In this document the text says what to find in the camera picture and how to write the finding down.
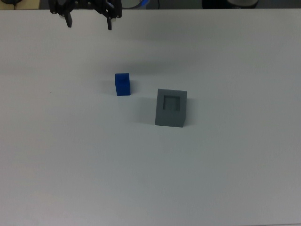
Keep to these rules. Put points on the large dark round object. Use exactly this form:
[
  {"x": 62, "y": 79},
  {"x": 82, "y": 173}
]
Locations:
[{"x": 229, "y": 3}]

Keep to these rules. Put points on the grey hollow cuboid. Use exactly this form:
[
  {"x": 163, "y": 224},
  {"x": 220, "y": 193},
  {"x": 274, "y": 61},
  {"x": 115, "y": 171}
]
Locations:
[{"x": 169, "y": 110}]

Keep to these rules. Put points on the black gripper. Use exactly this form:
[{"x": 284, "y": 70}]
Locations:
[{"x": 84, "y": 2}]

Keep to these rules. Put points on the blue rimmed round container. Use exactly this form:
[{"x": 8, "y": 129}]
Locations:
[{"x": 143, "y": 2}]

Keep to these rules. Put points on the blue block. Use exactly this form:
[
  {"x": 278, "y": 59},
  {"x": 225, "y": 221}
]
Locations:
[{"x": 122, "y": 84}]

